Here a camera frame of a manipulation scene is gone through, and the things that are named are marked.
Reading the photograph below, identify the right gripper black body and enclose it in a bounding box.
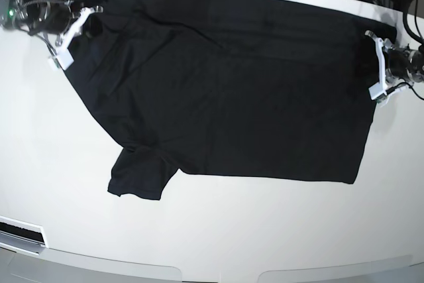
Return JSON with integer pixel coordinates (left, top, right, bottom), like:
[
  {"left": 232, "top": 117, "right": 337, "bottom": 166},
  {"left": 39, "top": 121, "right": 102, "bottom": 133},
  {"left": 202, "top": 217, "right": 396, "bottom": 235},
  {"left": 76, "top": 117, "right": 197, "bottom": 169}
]
[{"left": 36, "top": 0, "right": 99, "bottom": 36}]

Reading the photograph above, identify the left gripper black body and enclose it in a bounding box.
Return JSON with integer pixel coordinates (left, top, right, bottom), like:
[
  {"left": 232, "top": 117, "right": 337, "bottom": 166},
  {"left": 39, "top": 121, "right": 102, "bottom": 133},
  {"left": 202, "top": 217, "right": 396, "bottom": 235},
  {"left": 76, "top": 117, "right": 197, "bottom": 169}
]
[{"left": 380, "top": 39, "right": 423, "bottom": 85}]

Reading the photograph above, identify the black t-shirt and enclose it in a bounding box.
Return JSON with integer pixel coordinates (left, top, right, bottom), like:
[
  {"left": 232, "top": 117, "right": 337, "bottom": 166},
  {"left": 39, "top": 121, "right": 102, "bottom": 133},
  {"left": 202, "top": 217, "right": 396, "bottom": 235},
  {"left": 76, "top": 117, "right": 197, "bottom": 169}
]
[{"left": 65, "top": 0, "right": 397, "bottom": 200}]

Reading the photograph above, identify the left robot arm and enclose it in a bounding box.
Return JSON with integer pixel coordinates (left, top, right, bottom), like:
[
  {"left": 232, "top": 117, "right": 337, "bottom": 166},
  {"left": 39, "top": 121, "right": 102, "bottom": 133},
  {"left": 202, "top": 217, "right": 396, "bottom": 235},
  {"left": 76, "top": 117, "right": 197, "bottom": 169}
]
[{"left": 384, "top": 0, "right": 423, "bottom": 85}]

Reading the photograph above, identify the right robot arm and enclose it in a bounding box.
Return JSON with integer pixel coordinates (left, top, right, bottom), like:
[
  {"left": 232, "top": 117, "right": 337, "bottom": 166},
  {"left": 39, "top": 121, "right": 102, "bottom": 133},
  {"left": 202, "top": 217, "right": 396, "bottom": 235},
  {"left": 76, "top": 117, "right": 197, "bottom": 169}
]
[{"left": 1, "top": 0, "right": 103, "bottom": 48}]

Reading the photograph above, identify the white slotted table fixture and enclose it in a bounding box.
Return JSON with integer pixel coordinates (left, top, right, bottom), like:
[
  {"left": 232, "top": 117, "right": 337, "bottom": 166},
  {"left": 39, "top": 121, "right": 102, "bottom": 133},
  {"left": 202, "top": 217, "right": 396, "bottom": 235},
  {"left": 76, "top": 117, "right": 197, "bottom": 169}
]
[{"left": 1, "top": 216, "right": 49, "bottom": 248}]

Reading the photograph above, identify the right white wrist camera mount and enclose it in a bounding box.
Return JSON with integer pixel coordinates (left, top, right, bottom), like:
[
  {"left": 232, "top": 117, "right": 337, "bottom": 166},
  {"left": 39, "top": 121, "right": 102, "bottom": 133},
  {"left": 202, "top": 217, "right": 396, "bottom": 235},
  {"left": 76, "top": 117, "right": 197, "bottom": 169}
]
[{"left": 48, "top": 6, "right": 103, "bottom": 71}]

